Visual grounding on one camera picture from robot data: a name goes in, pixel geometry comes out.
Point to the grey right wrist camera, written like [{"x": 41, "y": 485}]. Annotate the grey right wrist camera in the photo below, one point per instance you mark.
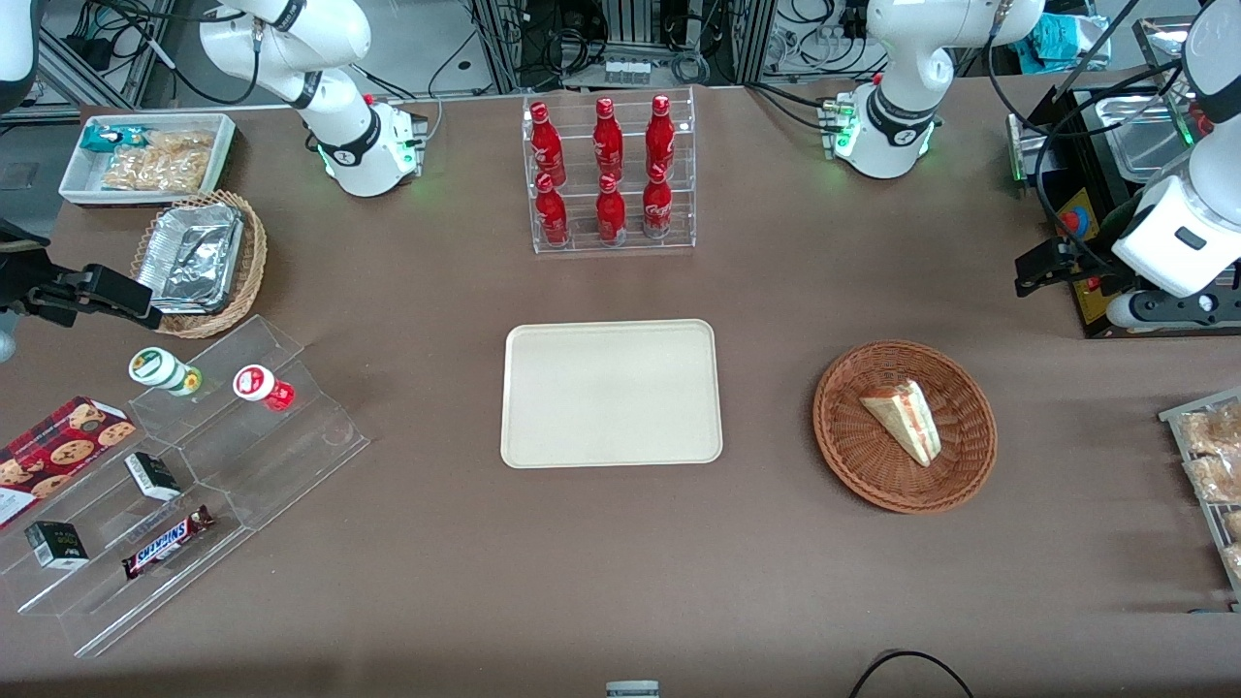
[{"x": 6, "y": 337}]

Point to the teal plastic bag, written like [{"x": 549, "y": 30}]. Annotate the teal plastic bag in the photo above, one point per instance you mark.
[{"x": 1066, "y": 44}]

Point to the tray of packaged pastries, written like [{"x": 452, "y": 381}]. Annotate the tray of packaged pastries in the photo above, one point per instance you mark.
[{"x": 1171, "y": 417}]

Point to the steel tray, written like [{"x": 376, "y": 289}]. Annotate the steel tray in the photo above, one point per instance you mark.
[
  {"x": 1149, "y": 136},
  {"x": 1163, "y": 39}
]

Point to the clear acrylic bottle rack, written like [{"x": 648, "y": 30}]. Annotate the clear acrylic bottle rack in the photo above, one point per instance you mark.
[{"x": 630, "y": 247}]

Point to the bagged pastry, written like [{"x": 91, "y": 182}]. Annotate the bagged pastry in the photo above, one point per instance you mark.
[
  {"x": 1217, "y": 478},
  {"x": 1234, "y": 559},
  {"x": 1212, "y": 428},
  {"x": 1233, "y": 523}
]

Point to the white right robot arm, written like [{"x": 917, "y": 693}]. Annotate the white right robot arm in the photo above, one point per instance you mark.
[{"x": 291, "y": 39}]

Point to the light wicker basket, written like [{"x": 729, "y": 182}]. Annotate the light wicker basket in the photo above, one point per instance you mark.
[{"x": 254, "y": 262}]

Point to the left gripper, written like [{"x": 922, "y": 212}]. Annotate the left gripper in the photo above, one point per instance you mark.
[{"x": 1094, "y": 254}]

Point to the red cola bottle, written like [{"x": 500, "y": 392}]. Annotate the red cola bottle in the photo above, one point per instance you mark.
[
  {"x": 553, "y": 215},
  {"x": 611, "y": 215},
  {"x": 608, "y": 141},
  {"x": 657, "y": 208},
  {"x": 547, "y": 145},
  {"x": 660, "y": 138}
]

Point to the black appliance box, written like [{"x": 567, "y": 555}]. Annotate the black appliance box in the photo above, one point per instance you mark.
[{"x": 1115, "y": 315}]

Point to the round brown wicker basket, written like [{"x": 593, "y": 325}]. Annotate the round brown wicker basket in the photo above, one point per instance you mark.
[{"x": 863, "y": 456}]

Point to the grey power strip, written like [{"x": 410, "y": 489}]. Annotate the grey power strip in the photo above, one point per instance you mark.
[{"x": 625, "y": 73}]

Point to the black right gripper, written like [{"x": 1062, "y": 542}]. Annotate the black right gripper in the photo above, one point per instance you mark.
[{"x": 21, "y": 281}]

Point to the cream rectangular tray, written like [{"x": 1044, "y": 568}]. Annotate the cream rectangular tray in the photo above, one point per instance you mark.
[{"x": 611, "y": 393}]

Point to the small black box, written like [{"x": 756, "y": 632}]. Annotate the small black box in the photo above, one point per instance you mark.
[
  {"x": 151, "y": 477},
  {"x": 56, "y": 545}
]

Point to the white rectangular plastic bin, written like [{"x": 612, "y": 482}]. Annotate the white rectangular plastic bin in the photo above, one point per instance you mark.
[{"x": 79, "y": 179}]

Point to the aluminium foil tray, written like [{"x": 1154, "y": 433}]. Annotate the aluminium foil tray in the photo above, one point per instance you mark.
[{"x": 189, "y": 257}]

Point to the Snickers chocolate bar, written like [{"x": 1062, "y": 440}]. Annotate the Snickers chocolate bar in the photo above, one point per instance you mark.
[{"x": 167, "y": 541}]

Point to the red chocolate chip cookie box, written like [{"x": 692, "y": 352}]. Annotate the red chocolate chip cookie box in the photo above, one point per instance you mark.
[{"x": 58, "y": 451}]

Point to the clear acrylic stepped stand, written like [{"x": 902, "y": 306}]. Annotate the clear acrylic stepped stand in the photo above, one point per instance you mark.
[{"x": 281, "y": 456}]

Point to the triangle sandwich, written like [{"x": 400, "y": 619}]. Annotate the triangle sandwich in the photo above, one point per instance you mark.
[{"x": 906, "y": 419}]

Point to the red-lidded yogurt cup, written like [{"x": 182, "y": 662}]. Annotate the red-lidded yogurt cup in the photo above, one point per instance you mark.
[{"x": 257, "y": 382}]

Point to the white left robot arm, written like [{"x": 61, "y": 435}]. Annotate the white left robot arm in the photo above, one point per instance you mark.
[{"x": 902, "y": 58}]

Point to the teal snack packet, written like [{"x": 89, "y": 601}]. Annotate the teal snack packet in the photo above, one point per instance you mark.
[{"x": 107, "y": 138}]

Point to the red emergency stop button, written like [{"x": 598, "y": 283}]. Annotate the red emergency stop button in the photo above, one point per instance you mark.
[{"x": 1072, "y": 221}]

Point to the small grey device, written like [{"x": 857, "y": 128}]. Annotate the small grey device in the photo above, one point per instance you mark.
[{"x": 632, "y": 689}]

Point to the clear bag of crackers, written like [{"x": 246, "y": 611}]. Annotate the clear bag of crackers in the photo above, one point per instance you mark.
[
  {"x": 155, "y": 170},
  {"x": 184, "y": 142}
]

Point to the green-lidded yogurt cup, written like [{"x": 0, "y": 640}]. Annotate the green-lidded yogurt cup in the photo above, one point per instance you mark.
[{"x": 155, "y": 366}]

